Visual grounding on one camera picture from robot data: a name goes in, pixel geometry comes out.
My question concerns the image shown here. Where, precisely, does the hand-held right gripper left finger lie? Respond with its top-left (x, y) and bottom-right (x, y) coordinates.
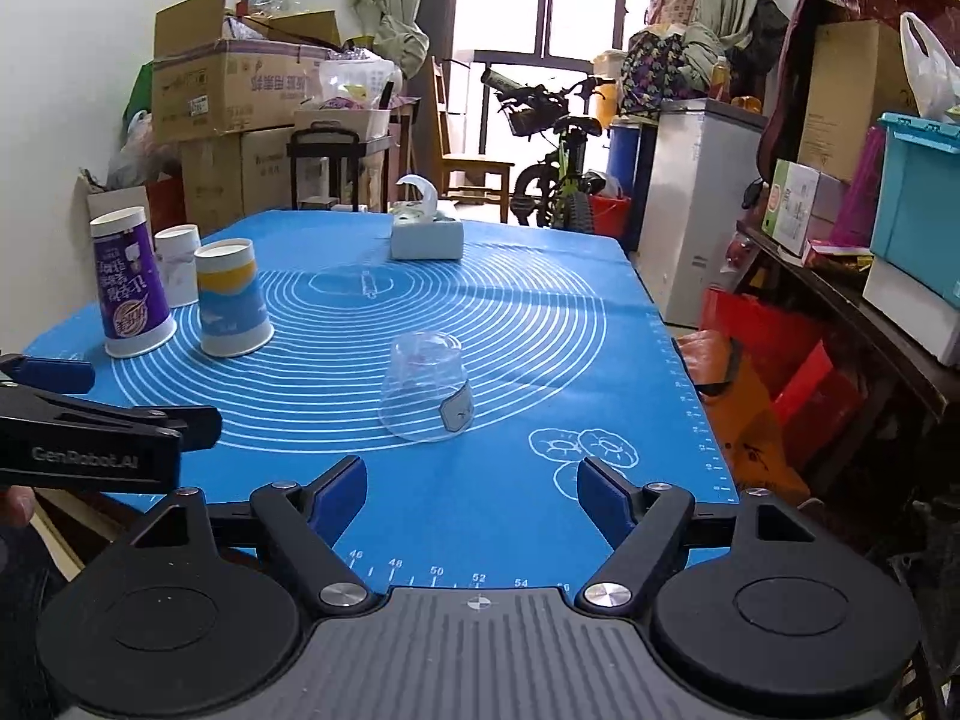
top-left (127, 456), bottom-right (377, 611)

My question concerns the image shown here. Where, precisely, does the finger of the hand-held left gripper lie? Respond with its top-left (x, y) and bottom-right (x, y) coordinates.
top-left (135, 403), bottom-right (224, 452)
top-left (0, 355), bottom-right (97, 395)

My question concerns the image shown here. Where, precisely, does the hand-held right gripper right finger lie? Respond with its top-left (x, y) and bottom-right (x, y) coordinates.
top-left (577, 456), bottom-right (822, 611)

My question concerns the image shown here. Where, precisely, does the clear plastic cup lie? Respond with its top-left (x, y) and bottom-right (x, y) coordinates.
top-left (379, 330), bottom-right (475, 442)

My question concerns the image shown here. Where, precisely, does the purple paper cup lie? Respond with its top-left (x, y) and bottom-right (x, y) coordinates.
top-left (89, 206), bottom-right (179, 359)

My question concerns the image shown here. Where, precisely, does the yellow and blue paper cup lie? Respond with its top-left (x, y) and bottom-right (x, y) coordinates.
top-left (193, 238), bottom-right (272, 358)

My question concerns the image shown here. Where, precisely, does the white paper cup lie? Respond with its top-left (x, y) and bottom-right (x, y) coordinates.
top-left (154, 224), bottom-right (202, 308)

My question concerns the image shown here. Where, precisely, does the person's left hand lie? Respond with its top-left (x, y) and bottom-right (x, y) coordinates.
top-left (0, 486), bottom-right (36, 533)

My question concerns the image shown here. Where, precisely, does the orange paper bag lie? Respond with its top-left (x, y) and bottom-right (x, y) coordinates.
top-left (673, 330), bottom-right (812, 505)

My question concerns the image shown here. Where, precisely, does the blue silicone baking mat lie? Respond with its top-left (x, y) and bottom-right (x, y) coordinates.
top-left (22, 210), bottom-right (740, 595)

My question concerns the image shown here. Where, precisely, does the red paper bag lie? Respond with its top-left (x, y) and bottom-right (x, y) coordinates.
top-left (697, 286), bottom-right (865, 470)

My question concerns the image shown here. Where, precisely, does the grey plastic bag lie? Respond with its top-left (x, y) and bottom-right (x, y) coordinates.
top-left (107, 110), bottom-right (160, 190)

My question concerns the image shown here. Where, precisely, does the plain brown cardboard box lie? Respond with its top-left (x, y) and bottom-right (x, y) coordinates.
top-left (180, 126), bottom-right (299, 235)

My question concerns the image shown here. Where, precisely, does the white tissue box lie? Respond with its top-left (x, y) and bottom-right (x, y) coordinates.
top-left (389, 174), bottom-right (464, 262)

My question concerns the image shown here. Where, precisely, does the red bucket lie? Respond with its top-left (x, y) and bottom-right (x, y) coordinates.
top-left (589, 193), bottom-right (632, 239)

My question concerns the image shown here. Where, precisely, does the white chest freezer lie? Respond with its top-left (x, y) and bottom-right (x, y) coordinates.
top-left (636, 98), bottom-right (770, 329)

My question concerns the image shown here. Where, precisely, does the dark wooden shelf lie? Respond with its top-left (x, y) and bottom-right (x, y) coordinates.
top-left (736, 220), bottom-right (960, 511)

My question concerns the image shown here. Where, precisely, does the large open cardboard box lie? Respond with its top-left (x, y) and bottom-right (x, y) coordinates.
top-left (152, 0), bottom-right (344, 142)

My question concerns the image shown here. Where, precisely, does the green bicycle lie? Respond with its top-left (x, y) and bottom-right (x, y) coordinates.
top-left (480, 67), bottom-right (617, 230)

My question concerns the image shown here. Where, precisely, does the blue barrel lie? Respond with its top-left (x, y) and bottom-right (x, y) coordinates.
top-left (606, 120), bottom-right (661, 197)

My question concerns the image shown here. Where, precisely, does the green and white carton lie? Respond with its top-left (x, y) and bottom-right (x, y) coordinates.
top-left (762, 159), bottom-right (823, 257)

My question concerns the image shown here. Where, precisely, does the wooden chair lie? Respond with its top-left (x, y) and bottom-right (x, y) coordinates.
top-left (430, 56), bottom-right (517, 223)

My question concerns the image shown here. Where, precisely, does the white storage box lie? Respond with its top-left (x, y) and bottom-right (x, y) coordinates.
top-left (862, 258), bottom-right (960, 368)

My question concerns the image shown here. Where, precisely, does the magenta flat package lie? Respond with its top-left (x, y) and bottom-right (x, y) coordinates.
top-left (831, 126), bottom-right (887, 248)

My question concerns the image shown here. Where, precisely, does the yellow plastic container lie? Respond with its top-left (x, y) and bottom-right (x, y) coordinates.
top-left (592, 51), bottom-right (628, 130)

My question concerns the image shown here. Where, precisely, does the floral fabric bag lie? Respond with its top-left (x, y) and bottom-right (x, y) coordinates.
top-left (619, 26), bottom-right (711, 119)

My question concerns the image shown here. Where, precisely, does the teal plastic storage box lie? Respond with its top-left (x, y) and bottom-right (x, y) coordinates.
top-left (870, 112), bottom-right (960, 308)

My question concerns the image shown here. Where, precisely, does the tall brown cardboard box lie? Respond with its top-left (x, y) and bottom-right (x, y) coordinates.
top-left (796, 19), bottom-right (913, 185)

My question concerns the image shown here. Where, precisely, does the white plastic bag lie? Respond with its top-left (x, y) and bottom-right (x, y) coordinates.
top-left (899, 12), bottom-right (960, 122)

